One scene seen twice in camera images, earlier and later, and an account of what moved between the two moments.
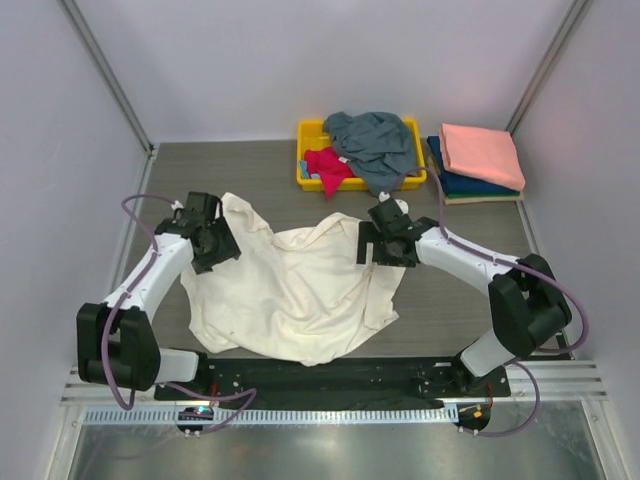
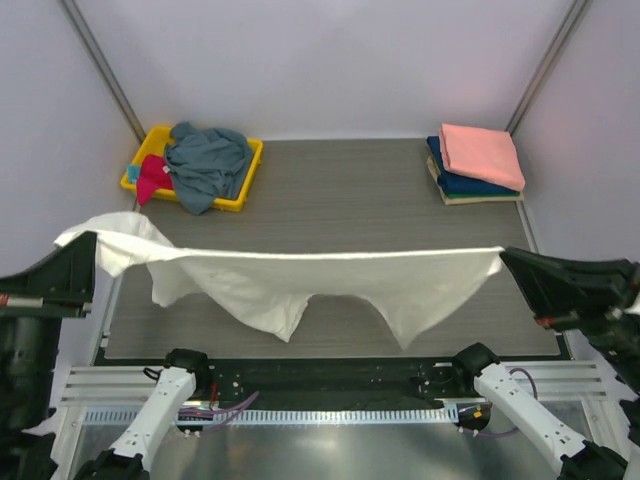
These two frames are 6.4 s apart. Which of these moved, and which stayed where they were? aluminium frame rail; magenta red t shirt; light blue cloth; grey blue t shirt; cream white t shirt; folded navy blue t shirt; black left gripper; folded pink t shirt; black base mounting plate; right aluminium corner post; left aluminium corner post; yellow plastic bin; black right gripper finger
Moved: cream white t shirt; light blue cloth; yellow plastic bin; black right gripper finger; grey blue t shirt; magenta red t shirt; black left gripper
Stayed: left aluminium corner post; aluminium frame rail; right aluminium corner post; folded navy blue t shirt; folded pink t shirt; black base mounting plate
